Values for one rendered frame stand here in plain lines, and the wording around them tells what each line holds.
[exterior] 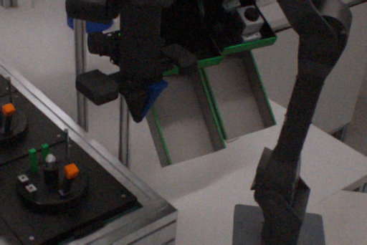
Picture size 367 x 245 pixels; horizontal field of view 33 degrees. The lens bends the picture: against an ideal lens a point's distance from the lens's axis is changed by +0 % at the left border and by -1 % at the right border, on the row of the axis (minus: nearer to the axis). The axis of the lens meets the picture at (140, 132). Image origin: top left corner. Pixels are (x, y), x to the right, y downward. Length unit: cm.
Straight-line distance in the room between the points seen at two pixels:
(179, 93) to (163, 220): 28
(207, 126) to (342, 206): 36
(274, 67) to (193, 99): 110
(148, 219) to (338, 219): 44
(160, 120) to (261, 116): 25
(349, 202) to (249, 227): 46
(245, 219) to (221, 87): 41
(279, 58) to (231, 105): 102
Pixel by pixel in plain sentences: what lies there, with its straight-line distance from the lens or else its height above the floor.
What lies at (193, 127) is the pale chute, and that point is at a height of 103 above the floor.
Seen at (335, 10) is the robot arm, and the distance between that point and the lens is 79.
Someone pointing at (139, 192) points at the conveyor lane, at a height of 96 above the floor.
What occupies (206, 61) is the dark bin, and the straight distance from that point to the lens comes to 116.
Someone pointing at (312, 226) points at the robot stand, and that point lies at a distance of 104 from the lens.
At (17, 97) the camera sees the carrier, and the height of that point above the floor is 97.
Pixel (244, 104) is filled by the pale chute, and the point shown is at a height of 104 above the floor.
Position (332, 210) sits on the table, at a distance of 140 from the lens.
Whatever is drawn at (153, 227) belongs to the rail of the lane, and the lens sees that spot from 116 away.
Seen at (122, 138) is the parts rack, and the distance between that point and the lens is 129.
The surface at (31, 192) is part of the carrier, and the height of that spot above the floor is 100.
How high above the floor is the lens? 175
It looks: 35 degrees down
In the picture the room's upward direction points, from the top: 2 degrees clockwise
